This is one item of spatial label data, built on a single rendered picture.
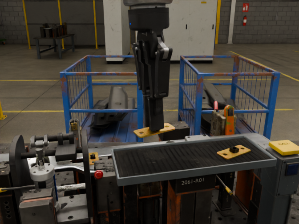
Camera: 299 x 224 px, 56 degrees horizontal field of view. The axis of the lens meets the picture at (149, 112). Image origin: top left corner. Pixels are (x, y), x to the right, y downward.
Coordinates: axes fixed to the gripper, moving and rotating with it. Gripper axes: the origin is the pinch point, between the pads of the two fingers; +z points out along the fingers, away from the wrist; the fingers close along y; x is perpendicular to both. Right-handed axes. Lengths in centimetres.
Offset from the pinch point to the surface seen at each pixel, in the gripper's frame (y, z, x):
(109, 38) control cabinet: 783, 48, -238
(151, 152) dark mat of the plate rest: 6.7, 13.0, -1.9
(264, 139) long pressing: 25, 32, -61
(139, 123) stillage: 197, 87, -77
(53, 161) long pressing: 43, 27, 19
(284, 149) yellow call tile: -6.2, 14.8, -33.1
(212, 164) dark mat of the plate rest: -4.4, 13.7, -12.1
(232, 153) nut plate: -2.8, 13.7, -19.2
